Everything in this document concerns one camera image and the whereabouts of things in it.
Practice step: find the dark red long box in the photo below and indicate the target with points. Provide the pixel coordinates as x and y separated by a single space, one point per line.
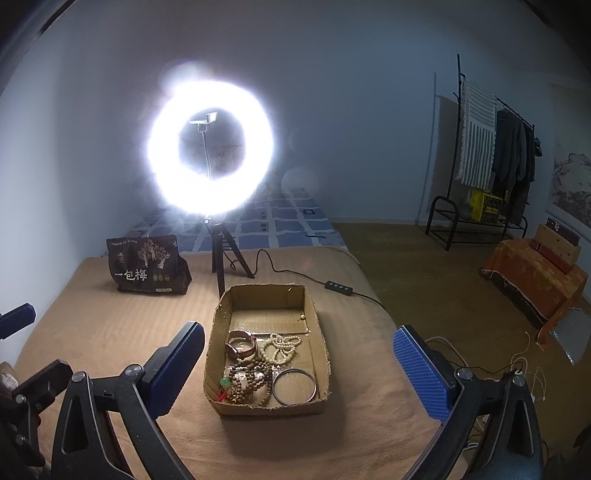
551 261

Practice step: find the grey plastic sheet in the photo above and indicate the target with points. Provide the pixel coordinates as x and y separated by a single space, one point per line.
570 332

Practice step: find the blue checked bed sheet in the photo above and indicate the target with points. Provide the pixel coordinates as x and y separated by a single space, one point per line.
286 221

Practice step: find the reddish-brown bangle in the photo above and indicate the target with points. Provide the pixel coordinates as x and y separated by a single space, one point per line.
249 348

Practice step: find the black snack bag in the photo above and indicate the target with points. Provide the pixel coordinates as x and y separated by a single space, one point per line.
138 258

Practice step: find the orange-covered side table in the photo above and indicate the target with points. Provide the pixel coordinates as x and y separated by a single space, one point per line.
531 286

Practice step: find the cardboard box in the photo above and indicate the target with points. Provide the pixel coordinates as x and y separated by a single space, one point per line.
268 297

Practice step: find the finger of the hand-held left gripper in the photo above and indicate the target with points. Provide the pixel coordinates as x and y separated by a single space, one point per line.
44 383
18 319

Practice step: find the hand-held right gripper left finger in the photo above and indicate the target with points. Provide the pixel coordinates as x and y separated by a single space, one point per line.
173 364

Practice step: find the silver bangle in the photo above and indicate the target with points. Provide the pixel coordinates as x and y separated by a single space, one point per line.
295 369

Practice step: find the striped white towel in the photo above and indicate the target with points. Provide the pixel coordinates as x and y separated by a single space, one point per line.
475 134

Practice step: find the wooden box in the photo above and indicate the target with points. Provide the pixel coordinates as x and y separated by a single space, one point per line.
558 244

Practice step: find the black tripod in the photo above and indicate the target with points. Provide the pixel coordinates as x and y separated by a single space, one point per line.
217 249

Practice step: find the dark hanging clothes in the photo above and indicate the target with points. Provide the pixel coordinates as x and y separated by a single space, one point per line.
512 152

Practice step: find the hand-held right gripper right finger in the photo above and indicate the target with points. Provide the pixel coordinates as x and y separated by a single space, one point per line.
422 374

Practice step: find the yellow box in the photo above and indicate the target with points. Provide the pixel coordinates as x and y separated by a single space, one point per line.
487 207

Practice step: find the black metal clothes rack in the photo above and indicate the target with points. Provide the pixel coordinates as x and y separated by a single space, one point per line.
475 229

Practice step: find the wall picture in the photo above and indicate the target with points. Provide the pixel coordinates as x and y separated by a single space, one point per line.
572 184

